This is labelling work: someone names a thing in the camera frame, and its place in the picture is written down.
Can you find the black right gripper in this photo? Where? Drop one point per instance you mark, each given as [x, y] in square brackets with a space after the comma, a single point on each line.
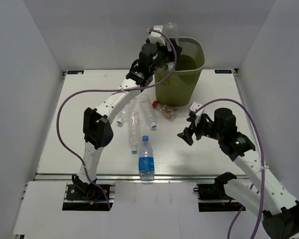
[188, 132]

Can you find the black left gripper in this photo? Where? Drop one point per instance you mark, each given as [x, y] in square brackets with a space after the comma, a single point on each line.
[169, 55]

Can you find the clear slim bottle white cap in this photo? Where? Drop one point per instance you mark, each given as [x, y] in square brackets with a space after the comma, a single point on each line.
[134, 132]

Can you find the clear bottle blue label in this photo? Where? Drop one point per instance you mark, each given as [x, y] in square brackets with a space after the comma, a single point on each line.
[146, 160]

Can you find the clear square bottle yellow label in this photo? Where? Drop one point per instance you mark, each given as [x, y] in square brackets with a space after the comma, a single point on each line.
[167, 73]

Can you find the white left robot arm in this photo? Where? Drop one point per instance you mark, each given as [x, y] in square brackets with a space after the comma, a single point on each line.
[97, 122]

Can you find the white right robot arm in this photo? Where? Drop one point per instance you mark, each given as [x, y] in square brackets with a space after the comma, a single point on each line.
[277, 209]

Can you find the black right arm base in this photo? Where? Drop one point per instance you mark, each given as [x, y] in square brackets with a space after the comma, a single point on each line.
[211, 199]

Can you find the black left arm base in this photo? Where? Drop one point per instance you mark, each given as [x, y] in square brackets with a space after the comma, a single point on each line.
[94, 201]

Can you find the green mesh waste bin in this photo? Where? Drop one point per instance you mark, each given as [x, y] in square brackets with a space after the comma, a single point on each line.
[176, 90]

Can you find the crushed bottle red label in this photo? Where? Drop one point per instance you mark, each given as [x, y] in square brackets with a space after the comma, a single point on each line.
[170, 113]

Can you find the blue sticker right corner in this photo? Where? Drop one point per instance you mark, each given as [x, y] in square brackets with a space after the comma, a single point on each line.
[223, 71]

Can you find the blue sticker corner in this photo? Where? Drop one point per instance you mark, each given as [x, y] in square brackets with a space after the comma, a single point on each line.
[75, 72]
[223, 71]

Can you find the clear ribbed bottle blue cap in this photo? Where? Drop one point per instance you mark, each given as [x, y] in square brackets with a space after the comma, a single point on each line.
[148, 111]

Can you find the blue sticker left corner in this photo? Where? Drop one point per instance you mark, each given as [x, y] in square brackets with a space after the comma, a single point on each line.
[75, 72]

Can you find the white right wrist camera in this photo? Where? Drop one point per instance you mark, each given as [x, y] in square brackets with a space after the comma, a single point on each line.
[197, 109]

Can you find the aluminium table edge rail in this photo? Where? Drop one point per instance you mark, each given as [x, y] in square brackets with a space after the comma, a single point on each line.
[112, 177]

